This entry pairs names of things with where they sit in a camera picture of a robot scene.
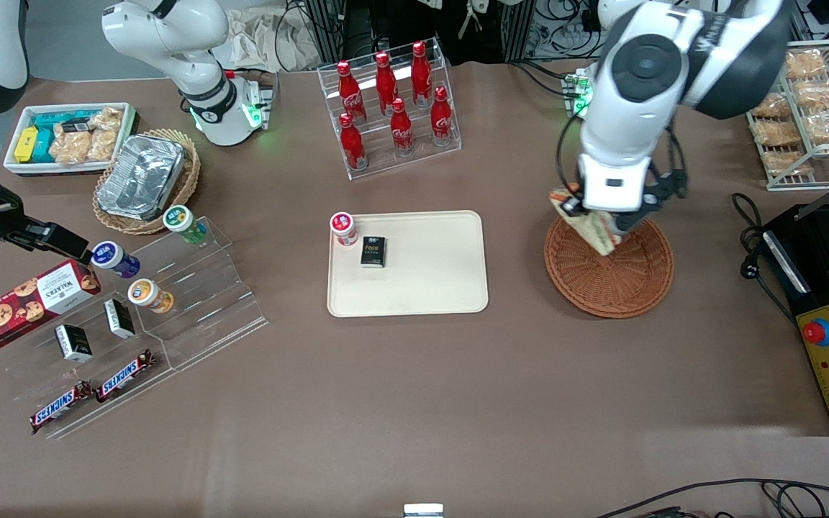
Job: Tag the black machine housing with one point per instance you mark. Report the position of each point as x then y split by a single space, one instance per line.
810 288

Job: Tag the short teal snack box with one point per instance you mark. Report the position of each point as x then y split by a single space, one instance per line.
44 147

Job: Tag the red Walkers cookie box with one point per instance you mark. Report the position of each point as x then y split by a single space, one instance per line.
26 302

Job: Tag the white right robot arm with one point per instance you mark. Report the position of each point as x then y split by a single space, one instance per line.
170 36

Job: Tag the blue lid purple jar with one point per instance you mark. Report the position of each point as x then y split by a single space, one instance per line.
114 259

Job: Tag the low clear acrylic step stand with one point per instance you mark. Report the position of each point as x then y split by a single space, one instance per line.
26 378

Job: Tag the black equipment frame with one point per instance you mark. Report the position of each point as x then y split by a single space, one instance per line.
335 25

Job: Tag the white plastic bin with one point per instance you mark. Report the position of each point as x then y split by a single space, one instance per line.
15 115

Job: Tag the Snickers chocolate bar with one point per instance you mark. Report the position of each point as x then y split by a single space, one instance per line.
58 408
125 375

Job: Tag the red emergency stop button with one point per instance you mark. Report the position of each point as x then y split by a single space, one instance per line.
817 332

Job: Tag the small black white box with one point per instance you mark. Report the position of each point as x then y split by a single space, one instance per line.
73 343
119 319

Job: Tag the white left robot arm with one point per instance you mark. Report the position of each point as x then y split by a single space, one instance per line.
645 72

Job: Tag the green lid jar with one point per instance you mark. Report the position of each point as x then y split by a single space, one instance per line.
183 221

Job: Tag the tall clear acrylic step stand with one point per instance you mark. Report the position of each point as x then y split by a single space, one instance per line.
206 302

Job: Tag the round brown wicker basket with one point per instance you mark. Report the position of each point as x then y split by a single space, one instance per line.
601 284

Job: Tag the beige plastic tray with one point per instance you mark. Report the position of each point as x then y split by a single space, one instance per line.
429 280

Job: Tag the triangular sandwich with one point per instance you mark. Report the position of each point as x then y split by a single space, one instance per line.
598 230

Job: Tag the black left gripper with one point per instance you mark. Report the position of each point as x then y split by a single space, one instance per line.
571 210

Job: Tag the light wicker basket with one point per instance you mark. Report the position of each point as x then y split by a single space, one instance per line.
188 176

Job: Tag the small black Poco box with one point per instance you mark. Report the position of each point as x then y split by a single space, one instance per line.
373 252

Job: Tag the yellow snack box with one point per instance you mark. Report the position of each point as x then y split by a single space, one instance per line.
26 144

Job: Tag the long teal snack box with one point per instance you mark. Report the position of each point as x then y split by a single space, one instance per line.
51 119

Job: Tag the small white clip object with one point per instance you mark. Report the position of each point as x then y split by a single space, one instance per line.
423 511

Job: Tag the clear acrylic bottle rack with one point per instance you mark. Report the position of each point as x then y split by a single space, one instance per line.
450 140

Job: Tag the red cola bottle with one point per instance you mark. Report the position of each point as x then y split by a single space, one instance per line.
352 144
421 72
401 128
442 116
350 90
386 83

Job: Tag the orange jar blue logo lid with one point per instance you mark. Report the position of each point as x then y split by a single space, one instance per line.
148 295

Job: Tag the red lid white jar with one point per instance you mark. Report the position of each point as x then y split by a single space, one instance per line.
343 227

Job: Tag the aluminium foil container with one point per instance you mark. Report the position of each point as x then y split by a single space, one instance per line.
141 176

